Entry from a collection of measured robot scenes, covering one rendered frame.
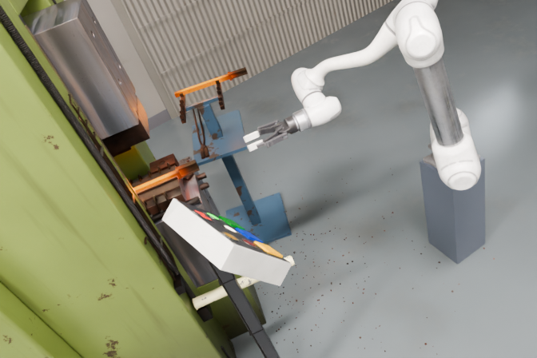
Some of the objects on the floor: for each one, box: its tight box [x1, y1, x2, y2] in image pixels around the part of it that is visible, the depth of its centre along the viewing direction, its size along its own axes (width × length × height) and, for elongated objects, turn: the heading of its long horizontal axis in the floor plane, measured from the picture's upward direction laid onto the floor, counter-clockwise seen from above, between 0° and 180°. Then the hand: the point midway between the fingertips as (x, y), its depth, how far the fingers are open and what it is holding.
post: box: [210, 261, 280, 358], centre depth 174 cm, size 4×4×108 cm
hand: (252, 141), depth 195 cm, fingers open, 7 cm apart
